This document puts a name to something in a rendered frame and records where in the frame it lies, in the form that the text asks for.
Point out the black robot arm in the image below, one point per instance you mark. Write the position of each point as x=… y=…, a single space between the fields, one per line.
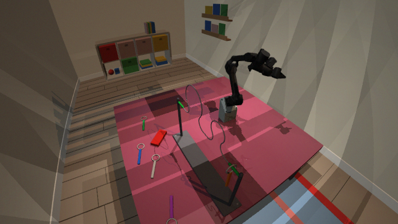
x=257 y=63

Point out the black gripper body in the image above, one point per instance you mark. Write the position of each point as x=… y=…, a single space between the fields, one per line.
x=266 y=71

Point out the red rectangular block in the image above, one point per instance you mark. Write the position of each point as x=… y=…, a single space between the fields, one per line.
x=157 y=140

